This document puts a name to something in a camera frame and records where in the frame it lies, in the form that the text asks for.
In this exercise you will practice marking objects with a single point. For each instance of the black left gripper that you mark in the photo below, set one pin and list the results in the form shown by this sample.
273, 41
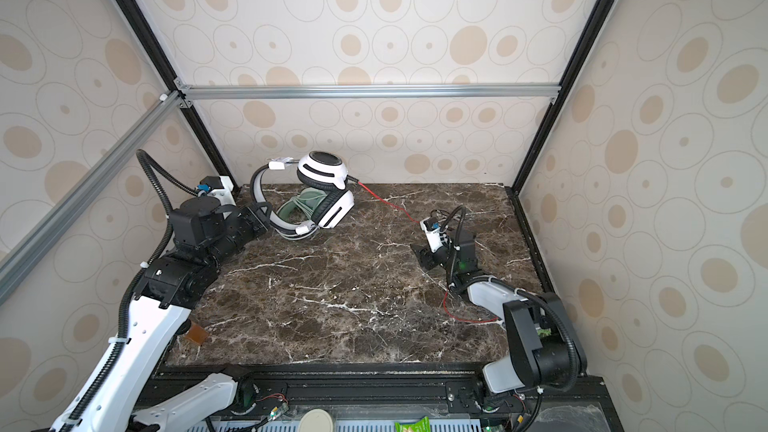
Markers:
262, 219

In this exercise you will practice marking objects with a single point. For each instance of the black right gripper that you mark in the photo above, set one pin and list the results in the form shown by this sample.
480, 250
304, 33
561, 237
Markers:
426, 256

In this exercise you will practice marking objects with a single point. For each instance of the mint green headphones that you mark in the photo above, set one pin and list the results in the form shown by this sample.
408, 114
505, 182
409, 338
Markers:
315, 204

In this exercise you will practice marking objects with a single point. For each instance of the white black headphones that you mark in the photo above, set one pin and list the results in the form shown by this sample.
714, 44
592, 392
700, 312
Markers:
319, 170

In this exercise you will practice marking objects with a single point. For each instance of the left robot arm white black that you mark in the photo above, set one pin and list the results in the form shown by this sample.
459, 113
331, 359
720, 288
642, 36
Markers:
200, 235

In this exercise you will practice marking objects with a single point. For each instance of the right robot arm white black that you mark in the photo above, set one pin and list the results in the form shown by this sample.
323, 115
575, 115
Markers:
543, 348

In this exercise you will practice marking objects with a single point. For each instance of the amber bottle black cap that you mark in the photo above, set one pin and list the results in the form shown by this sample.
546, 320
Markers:
196, 334

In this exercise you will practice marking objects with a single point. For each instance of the green snack packet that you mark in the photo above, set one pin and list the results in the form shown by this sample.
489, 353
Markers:
422, 425

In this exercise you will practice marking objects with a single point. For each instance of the cream lid jar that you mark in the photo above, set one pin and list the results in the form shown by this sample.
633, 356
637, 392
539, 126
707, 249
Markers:
316, 420

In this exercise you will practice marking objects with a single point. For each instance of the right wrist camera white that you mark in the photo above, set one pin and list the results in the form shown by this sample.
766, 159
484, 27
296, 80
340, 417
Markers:
436, 236

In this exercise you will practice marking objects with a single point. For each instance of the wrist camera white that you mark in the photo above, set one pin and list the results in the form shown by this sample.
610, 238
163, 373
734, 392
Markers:
436, 236
220, 187

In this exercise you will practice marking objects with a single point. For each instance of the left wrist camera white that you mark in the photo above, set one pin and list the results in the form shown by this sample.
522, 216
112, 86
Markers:
220, 187

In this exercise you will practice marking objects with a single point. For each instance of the silver aluminium back rail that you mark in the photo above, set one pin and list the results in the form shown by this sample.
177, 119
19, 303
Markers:
370, 91

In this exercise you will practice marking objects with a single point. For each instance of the silver aluminium rail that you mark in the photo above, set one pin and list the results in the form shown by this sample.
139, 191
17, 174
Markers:
38, 242
370, 91

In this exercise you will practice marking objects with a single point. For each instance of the black mounting base rail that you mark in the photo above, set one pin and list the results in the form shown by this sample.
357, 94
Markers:
360, 397

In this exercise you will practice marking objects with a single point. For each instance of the silver aluminium left rail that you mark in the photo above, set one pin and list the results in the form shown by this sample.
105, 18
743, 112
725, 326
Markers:
38, 242

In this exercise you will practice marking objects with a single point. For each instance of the black frame post left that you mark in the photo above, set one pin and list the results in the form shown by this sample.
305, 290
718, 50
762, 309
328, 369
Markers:
154, 50

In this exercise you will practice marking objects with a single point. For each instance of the black frame post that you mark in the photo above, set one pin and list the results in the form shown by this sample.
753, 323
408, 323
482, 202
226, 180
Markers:
154, 50
584, 45

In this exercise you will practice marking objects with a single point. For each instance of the black frame post right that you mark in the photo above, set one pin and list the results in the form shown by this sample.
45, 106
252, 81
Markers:
584, 45

